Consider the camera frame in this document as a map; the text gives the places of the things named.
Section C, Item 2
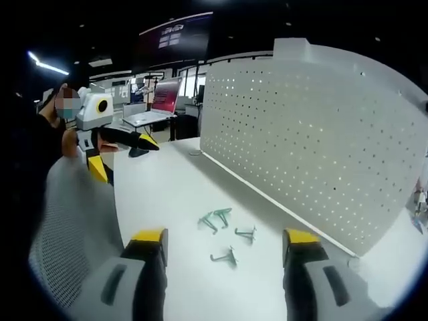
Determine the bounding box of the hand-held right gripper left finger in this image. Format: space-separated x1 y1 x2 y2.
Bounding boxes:
72 228 170 321

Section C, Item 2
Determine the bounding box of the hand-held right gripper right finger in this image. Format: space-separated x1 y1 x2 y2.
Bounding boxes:
282 228 385 321

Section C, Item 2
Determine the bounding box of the green hook assembly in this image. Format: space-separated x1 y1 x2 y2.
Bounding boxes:
234 225 258 245
197 211 219 235
209 245 239 269
213 207 233 230

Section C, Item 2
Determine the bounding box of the white perforated mounting plate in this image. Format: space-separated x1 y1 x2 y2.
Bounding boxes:
199 37 428 259

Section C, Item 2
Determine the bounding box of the person's left hand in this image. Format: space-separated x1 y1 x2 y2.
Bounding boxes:
61 128 80 158

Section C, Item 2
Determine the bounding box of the open silver laptop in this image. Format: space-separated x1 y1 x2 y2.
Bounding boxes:
121 76 184 128

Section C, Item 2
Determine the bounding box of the ceiling light strip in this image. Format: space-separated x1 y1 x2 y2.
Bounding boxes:
27 50 70 76

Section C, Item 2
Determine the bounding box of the person in dark clothing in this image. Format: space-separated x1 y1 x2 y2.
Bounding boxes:
0 88 70 241

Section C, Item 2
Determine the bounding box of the grey mesh chair back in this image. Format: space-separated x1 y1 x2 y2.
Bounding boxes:
27 154 125 321

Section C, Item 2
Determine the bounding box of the large dark wall screen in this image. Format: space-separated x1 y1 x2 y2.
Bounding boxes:
136 11 214 68

